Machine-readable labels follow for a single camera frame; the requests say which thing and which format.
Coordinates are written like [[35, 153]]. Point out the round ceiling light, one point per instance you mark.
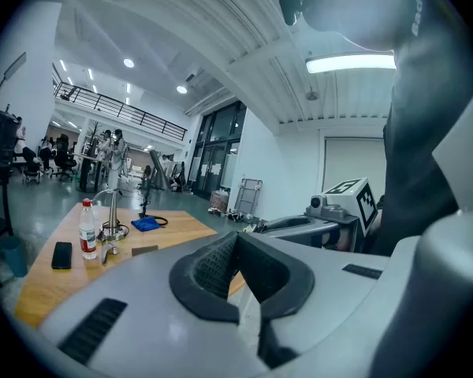
[[128, 62], [181, 89]]

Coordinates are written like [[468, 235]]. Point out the white roller screen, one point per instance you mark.
[[354, 164]]

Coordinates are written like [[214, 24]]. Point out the light panel on stand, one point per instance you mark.
[[13, 67]]

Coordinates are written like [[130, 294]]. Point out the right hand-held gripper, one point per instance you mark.
[[341, 205]]

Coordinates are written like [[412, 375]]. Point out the clear water bottle red cap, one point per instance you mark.
[[87, 234]]

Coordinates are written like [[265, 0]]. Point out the long ceiling light fixture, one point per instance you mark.
[[351, 63]]

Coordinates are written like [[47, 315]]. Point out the checked storage bag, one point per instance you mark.
[[219, 201]]

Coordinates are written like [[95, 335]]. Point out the black office chair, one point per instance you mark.
[[63, 158]]

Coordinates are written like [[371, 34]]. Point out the silver cone desk lamp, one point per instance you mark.
[[112, 219]]

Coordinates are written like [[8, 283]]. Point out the person's head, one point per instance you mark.
[[351, 10]]

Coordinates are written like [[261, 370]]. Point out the slim black tripod stand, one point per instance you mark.
[[144, 203]]

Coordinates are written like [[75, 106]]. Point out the small metal clip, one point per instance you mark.
[[108, 251]]

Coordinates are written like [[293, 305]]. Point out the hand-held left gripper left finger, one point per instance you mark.
[[187, 286]]

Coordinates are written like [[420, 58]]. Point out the folded platform cart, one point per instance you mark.
[[249, 197]]

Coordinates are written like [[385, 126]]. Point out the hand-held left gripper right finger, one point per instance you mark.
[[289, 286]]

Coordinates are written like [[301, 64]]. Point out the black balcony railing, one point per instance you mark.
[[122, 110]]

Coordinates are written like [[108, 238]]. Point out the teal waste bin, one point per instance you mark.
[[15, 256]]

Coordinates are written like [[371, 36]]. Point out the blue cloth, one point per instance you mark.
[[145, 224]]

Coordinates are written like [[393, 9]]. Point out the person's dark t-shirt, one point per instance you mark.
[[418, 132]]

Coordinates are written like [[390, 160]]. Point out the person's right hand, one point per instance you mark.
[[340, 240]]

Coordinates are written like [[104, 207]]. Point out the black framed glass doors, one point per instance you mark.
[[217, 148]]

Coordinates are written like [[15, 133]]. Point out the black smartphone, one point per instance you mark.
[[62, 255]]

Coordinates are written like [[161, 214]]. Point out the black standing desk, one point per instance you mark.
[[87, 171]]

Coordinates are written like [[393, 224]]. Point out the black head camera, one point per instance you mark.
[[290, 8]]

